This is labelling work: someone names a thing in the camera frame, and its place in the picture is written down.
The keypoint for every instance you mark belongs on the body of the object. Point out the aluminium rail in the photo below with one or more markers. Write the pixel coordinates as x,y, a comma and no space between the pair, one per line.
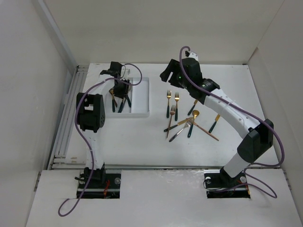
66,120

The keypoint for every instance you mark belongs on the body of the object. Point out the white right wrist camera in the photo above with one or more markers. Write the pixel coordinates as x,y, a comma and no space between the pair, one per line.
190,54

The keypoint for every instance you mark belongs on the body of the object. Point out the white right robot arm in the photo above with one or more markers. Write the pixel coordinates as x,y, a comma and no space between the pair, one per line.
257,137

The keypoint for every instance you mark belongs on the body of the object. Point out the copper fork in tray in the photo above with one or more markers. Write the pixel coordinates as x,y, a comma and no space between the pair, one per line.
115,103

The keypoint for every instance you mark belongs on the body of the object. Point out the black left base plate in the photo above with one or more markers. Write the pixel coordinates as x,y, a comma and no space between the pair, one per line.
106,184

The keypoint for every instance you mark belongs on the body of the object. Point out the silver fork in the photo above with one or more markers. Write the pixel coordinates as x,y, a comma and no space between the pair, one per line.
187,124

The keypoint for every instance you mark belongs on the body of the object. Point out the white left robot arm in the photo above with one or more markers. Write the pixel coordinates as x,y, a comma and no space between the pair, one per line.
90,118

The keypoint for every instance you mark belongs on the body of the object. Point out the gold knife green handle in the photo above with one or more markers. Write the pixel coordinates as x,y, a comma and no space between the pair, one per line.
214,124
192,108
179,123

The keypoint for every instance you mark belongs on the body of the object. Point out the white cutlery tray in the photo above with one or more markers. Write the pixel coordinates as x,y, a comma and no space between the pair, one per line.
139,97

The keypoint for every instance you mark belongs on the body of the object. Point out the gold fork green handle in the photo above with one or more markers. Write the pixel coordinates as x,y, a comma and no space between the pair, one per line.
176,110
168,106

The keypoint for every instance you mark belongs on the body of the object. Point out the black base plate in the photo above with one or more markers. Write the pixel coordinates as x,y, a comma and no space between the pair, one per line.
217,188
106,184

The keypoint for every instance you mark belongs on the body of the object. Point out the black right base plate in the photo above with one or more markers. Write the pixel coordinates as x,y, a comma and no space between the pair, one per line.
217,188

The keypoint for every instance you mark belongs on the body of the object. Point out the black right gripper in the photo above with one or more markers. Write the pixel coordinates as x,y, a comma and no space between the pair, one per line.
174,66

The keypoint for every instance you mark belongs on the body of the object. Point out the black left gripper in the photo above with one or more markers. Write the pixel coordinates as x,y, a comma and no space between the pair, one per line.
122,94

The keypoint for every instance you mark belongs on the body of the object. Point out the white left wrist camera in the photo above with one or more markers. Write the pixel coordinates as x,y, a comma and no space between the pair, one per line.
126,73

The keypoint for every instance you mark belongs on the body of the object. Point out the gold spoon green handle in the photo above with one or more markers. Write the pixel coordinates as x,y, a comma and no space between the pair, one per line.
195,113
121,106
129,101

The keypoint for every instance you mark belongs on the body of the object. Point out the gold fork in tray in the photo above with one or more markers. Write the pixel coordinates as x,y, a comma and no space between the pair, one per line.
113,106

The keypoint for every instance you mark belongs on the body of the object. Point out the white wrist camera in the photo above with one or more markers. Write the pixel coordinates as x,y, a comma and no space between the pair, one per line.
190,54
126,73

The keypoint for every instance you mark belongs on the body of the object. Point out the copper knife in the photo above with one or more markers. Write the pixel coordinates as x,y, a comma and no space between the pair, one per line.
211,135

